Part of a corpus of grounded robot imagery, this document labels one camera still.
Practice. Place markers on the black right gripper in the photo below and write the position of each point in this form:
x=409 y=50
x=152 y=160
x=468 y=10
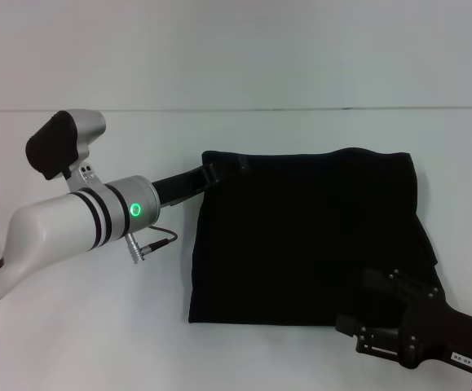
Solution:
x=443 y=330

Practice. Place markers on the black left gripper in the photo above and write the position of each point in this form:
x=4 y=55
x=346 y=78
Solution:
x=182 y=187

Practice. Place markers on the black shirt with FREE print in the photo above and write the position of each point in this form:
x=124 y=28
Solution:
x=301 y=236

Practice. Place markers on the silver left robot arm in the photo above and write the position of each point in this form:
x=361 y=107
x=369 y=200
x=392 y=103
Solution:
x=76 y=228

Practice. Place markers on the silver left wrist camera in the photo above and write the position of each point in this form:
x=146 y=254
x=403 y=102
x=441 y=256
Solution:
x=62 y=142

